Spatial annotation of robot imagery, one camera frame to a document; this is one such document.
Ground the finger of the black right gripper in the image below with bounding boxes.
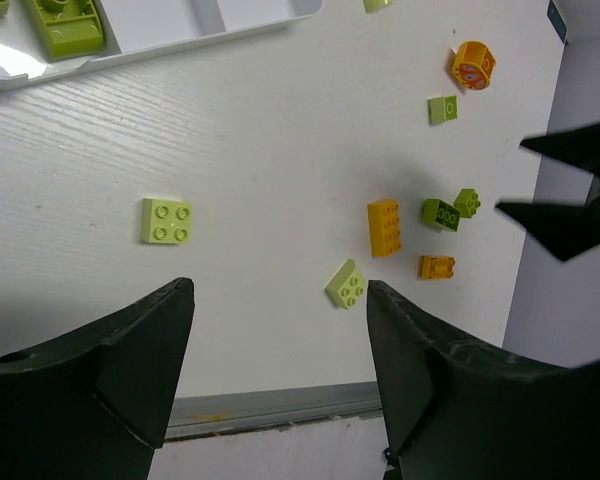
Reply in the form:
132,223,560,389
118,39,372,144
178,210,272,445
520,122,600,178
495,198,600,262

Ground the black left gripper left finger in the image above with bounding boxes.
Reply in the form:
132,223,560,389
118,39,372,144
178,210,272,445
0,278,195,479

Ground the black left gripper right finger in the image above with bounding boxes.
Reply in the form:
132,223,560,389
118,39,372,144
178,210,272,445
367,280,600,479

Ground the green 2x2 lego brick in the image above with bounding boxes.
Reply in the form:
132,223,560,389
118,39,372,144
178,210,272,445
453,188,481,219

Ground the green upside-down 2x4 lego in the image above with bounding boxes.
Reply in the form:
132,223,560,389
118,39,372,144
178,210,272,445
421,198,461,232

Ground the orange 2x4 lego plate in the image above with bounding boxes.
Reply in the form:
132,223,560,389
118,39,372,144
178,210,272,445
419,255,456,280

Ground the light green small lego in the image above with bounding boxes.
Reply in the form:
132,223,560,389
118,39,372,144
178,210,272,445
427,95,458,125

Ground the pale green sloped lego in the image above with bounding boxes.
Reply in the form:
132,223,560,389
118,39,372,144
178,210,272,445
325,258,366,310

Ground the pale green 2x2 lego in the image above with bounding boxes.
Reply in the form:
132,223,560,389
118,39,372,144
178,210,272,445
140,198,193,245

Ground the green sloped lego brick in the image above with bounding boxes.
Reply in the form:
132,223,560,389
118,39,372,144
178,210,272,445
24,0,105,61

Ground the blue label sticker right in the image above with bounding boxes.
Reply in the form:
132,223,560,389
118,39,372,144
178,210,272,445
547,0,568,46

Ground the orange curved printed lego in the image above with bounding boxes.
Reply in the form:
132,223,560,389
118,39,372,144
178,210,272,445
450,41,497,91

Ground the yellow 2x4 lego brick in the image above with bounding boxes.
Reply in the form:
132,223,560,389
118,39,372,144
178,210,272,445
367,198,402,258

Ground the pale green lego fragment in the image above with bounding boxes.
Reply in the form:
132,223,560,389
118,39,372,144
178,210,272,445
363,0,393,14

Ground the white divided sorting tray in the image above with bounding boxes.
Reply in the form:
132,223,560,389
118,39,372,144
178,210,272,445
0,1,322,90

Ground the aluminium front rail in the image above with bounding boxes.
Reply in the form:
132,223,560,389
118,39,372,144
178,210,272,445
165,382,381,442

